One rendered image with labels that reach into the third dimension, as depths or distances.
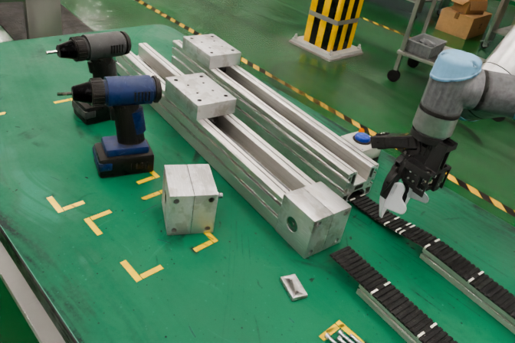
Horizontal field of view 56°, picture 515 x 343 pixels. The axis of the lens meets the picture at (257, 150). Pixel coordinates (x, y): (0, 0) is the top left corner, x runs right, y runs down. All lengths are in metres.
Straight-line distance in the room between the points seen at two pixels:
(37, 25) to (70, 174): 1.55
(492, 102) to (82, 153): 0.85
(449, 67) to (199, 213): 0.51
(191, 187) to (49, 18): 1.79
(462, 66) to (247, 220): 0.50
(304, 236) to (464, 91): 0.38
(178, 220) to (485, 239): 0.67
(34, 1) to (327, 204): 1.91
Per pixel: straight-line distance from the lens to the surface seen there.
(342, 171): 1.07
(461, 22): 5.96
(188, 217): 0.92
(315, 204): 0.92
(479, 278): 1.02
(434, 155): 0.96
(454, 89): 0.90
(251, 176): 1.02
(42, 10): 2.56
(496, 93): 0.93
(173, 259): 0.90
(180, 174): 0.94
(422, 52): 4.00
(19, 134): 1.25
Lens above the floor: 1.42
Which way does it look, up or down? 32 degrees down
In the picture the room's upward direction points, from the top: 11 degrees clockwise
